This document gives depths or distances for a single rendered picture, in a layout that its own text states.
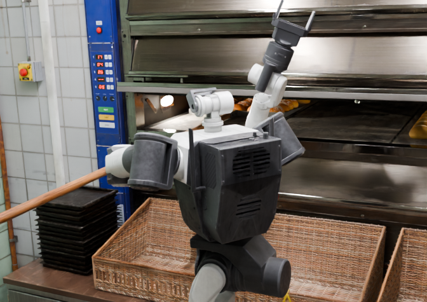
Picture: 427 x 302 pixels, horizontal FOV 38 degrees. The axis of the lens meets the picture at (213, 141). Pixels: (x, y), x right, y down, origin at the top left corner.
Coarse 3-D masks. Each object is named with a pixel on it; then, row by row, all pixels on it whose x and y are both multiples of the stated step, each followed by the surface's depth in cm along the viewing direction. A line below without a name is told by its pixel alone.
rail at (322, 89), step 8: (216, 88) 258; (224, 88) 257; (232, 88) 255; (240, 88) 253; (248, 88) 252; (288, 88) 244; (296, 88) 243; (304, 88) 241; (312, 88) 240; (320, 88) 239; (328, 88) 237; (336, 88) 236; (344, 88) 235; (352, 88) 233; (360, 88) 232; (368, 88) 231; (376, 88) 229; (384, 88) 228; (392, 88) 227; (400, 88) 226
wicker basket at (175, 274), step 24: (144, 216) 297; (168, 216) 295; (120, 240) 280; (144, 240) 299; (168, 240) 294; (96, 264) 263; (120, 264) 256; (144, 264) 287; (168, 264) 286; (192, 264) 284; (96, 288) 266; (120, 288) 260; (144, 288) 254; (168, 288) 262
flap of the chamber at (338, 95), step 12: (288, 96) 244; (300, 96) 242; (312, 96) 240; (324, 96) 238; (336, 96) 236; (348, 96) 234; (360, 96) 232; (372, 96) 230; (384, 96) 228; (396, 96) 226; (408, 96) 225; (420, 96) 223
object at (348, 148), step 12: (156, 132) 293; (168, 132) 290; (180, 132) 288; (312, 144) 260; (324, 144) 258; (336, 144) 256; (348, 144) 253; (360, 144) 251; (372, 144) 250; (384, 144) 249; (396, 144) 249; (408, 144) 248; (408, 156) 244; (420, 156) 242
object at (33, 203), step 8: (192, 128) 281; (200, 128) 286; (104, 168) 220; (88, 176) 212; (96, 176) 215; (64, 184) 202; (72, 184) 204; (80, 184) 207; (48, 192) 195; (56, 192) 196; (64, 192) 200; (32, 200) 188; (40, 200) 190; (48, 200) 193; (16, 208) 181; (24, 208) 183; (32, 208) 187; (0, 216) 175; (8, 216) 178; (16, 216) 181
